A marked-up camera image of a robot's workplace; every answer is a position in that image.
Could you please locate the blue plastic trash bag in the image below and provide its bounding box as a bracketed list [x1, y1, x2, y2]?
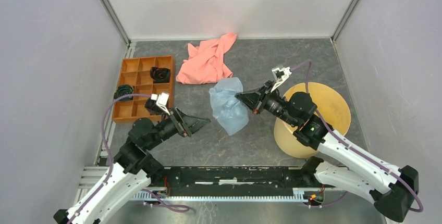
[208, 77, 249, 135]

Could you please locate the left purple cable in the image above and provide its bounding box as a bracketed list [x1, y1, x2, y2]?
[65, 93, 153, 224]

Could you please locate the purple cable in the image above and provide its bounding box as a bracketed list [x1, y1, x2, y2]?
[290, 59, 424, 214]
[65, 93, 153, 224]

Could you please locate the black rolled sock upper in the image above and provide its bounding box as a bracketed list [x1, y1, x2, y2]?
[150, 67, 171, 83]

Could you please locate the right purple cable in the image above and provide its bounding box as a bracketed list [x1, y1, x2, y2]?
[290, 59, 424, 214]

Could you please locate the right aluminium corner post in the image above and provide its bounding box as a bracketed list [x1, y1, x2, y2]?
[330, 0, 360, 45]

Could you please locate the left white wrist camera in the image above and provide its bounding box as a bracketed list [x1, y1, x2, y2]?
[150, 92, 170, 115]

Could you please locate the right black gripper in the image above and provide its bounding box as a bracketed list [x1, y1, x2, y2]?
[235, 80, 298, 127]

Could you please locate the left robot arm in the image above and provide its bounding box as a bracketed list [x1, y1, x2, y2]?
[54, 107, 211, 223]

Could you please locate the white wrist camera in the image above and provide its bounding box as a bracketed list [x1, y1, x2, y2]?
[150, 92, 170, 115]
[271, 65, 292, 92]

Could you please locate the left aluminium corner post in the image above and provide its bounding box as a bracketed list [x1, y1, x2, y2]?
[100, 0, 131, 46]

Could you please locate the black rolled sock lower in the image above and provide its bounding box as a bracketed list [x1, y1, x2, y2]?
[144, 98, 163, 115]

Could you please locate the aluminium corner post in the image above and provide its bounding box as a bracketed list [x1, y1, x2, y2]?
[100, 0, 131, 46]
[330, 0, 360, 45]

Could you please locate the black rolled sock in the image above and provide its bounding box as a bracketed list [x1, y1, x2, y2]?
[144, 98, 163, 115]
[150, 67, 171, 83]

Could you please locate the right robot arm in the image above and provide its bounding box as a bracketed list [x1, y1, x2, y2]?
[236, 81, 419, 222]

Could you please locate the orange compartment tray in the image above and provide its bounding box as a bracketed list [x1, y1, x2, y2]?
[112, 55, 175, 123]

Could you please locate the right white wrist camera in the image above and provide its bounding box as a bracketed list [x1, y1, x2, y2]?
[271, 65, 292, 92]

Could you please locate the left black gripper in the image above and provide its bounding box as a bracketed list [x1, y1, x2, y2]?
[146, 105, 211, 150]

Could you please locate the blue green rolled sock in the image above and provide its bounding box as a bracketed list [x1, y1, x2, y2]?
[113, 84, 134, 102]

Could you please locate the yellow trash bin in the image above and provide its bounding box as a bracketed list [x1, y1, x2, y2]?
[274, 82, 351, 158]

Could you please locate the pink cloth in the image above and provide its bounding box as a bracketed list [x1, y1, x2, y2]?
[176, 33, 237, 84]

